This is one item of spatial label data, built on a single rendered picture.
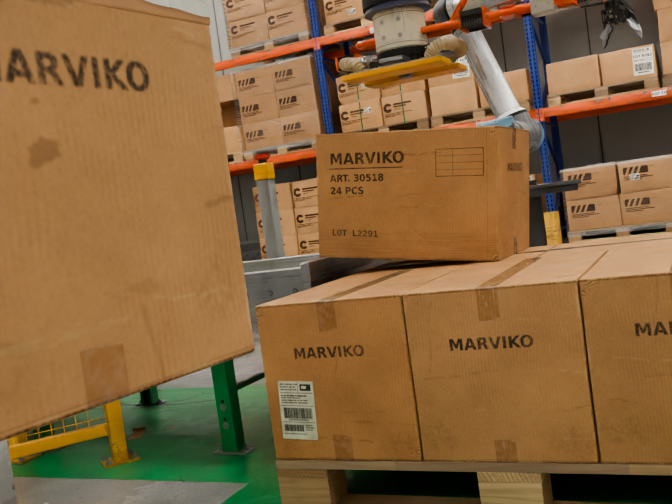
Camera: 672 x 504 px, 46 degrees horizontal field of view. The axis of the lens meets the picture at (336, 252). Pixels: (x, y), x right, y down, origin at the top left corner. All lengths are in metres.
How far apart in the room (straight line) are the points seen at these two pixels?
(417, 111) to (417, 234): 7.72
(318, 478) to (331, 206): 0.92
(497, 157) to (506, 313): 0.71
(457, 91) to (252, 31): 2.98
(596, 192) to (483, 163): 7.23
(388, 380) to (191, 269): 1.17
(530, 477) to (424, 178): 0.99
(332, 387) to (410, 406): 0.20
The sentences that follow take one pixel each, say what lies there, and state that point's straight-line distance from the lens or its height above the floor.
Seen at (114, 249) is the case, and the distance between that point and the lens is 0.72.
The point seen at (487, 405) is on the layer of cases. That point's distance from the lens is 1.85.
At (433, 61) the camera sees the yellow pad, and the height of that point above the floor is 1.17.
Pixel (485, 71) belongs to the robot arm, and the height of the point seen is 1.26.
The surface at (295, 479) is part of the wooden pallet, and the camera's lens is 2.10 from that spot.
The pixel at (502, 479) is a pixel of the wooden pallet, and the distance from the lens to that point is 1.90.
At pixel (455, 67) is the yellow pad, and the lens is 2.69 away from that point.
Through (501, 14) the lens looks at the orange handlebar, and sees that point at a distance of 2.60.
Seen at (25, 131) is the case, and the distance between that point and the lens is 0.69.
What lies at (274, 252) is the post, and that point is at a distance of 3.44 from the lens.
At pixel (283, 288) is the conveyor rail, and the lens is 2.50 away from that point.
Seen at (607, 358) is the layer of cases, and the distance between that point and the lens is 1.78.
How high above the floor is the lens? 0.76
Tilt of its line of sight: 3 degrees down
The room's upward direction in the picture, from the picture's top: 8 degrees counter-clockwise
